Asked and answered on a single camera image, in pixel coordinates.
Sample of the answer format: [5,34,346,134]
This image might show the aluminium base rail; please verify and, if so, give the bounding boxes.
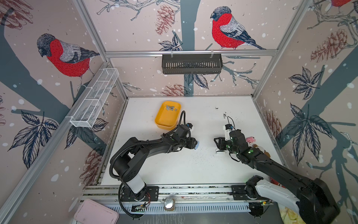
[80,183,273,215]

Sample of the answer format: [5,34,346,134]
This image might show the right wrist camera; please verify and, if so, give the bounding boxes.
[223,124,234,141]

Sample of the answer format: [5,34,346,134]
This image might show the black wall basket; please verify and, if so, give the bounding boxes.
[162,54,223,75]

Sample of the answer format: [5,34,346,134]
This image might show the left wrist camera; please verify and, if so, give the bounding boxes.
[186,123,193,130]

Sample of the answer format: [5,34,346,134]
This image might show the white mini stapler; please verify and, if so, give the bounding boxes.
[215,150,226,154]

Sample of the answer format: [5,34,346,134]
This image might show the pink lid box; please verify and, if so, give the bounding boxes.
[74,199,119,224]

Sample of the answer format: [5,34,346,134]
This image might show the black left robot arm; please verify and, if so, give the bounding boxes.
[109,111,198,220]

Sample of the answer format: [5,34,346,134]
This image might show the brown plush dog toy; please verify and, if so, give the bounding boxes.
[252,144,271,158]

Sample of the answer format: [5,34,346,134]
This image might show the pink pig toy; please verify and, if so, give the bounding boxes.
[246,136,256,144]

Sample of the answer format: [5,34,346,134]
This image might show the yellow plastic tray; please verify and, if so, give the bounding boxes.
[155,101,181,131]

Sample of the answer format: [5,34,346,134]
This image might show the staple strips in tray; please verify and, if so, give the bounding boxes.
[166,105,177,111]

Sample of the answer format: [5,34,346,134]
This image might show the white wire mesh shelf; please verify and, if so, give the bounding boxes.
[70,68,119,128]

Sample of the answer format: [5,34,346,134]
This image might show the silver round knob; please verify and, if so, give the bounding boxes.
[164,197,175,211]

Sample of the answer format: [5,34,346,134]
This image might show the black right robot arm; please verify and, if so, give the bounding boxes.
[214,129,340,224]

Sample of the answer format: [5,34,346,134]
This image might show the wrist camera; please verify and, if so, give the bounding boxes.
[186,123,193,130]
[223,124,234,141]

